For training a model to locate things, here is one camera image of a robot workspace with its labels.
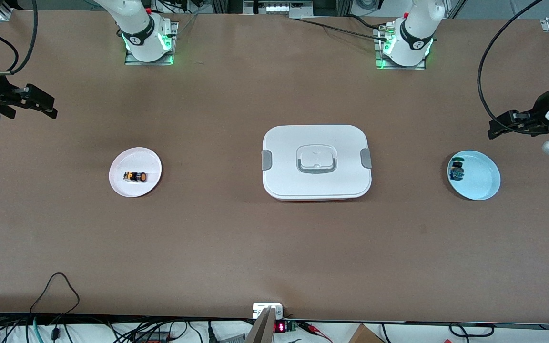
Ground black looped cable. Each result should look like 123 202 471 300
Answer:
29 272 81 329

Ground thin black table cable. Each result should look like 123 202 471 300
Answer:
297 17 392 42

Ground white lunch box grey clips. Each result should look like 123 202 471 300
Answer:
261 125 373 202

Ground small white box device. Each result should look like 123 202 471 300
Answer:
253 303 284 320

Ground pale pink round plate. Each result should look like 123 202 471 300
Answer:
109 147 163 198

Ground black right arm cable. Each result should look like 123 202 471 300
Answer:
0 0 38 76

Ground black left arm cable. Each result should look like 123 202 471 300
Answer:
477 0 544 122

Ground grey brown mounting post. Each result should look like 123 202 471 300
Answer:
245 306 276 343

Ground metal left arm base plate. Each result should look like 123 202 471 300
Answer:
374 26 427 71

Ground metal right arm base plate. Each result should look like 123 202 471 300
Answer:
124 20 180 66

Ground brown cardboard box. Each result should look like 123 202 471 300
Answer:
348 324 386 343

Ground black coiled floor cable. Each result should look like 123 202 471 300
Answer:
448 323 495 338

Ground grey power strip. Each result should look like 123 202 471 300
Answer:
243 0 314 16

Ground green push button switch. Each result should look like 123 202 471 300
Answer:
449 156 466 182

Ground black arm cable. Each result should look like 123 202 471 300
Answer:
477 0 544 122
0 0 38 76

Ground red clip leads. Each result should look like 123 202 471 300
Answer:
298 321 333 343

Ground light blue round plate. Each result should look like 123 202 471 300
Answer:
447 150 501 201

